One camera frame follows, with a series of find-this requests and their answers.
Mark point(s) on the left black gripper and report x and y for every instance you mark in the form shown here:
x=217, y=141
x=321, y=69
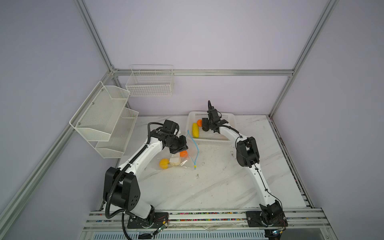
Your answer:
x=182, y=147

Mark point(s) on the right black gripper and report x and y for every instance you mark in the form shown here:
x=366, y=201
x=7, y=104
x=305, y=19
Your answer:
x=205, y=123

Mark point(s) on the yellow green mango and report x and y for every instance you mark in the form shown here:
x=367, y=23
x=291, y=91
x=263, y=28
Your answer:
x=195, y=130

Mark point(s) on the white garlic bulb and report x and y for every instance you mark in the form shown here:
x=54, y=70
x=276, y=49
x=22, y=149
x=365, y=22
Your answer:
x=175, y=160

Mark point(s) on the yellow peach fruit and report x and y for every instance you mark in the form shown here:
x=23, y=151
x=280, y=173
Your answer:
x=164, y=164

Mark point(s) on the clear zip top bag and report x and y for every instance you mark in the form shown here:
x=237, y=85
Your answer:
x=186, y=158

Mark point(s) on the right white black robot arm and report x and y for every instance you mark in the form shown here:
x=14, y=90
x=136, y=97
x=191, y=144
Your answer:
x=248, y=156

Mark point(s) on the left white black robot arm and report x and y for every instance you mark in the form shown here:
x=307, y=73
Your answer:
x=121, y=187

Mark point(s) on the white perforated plastic basket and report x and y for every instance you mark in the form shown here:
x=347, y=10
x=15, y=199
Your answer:
x=210, y=138

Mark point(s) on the white mesh two-tier shelf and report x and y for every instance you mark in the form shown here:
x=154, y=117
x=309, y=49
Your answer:
x=105, y=121

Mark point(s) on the white wire wall basket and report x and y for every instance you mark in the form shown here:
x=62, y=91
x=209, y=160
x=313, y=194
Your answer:
x=151, y=81

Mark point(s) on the aluminium front rail base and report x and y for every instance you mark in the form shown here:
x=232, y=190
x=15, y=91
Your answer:
x=300, y=224

